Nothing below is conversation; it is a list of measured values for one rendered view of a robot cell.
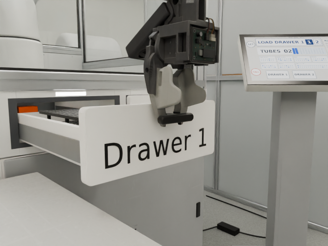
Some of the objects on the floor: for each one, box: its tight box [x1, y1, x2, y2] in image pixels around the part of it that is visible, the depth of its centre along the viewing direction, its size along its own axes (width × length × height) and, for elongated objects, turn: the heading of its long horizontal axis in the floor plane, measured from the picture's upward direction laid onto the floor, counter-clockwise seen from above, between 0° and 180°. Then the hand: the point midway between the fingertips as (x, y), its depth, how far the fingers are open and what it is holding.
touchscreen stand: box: [232, 92, 317, 246], centre depth 135 cm, size 50×45×102 cm
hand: (168, 117), depth 47 cm, fingers closed on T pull, 3 cm apart
